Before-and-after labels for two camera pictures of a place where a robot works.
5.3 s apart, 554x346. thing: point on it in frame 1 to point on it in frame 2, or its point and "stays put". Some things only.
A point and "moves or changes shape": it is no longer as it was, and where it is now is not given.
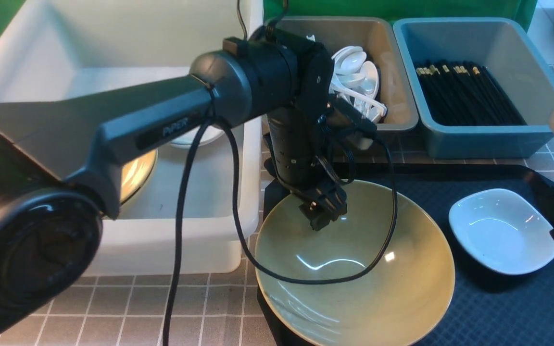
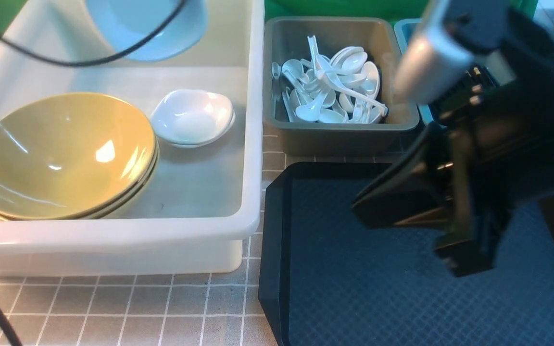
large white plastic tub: [52, 51] stays put
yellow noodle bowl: [401, 302] moves or changes shape
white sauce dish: [502, 231] to [121, 23]
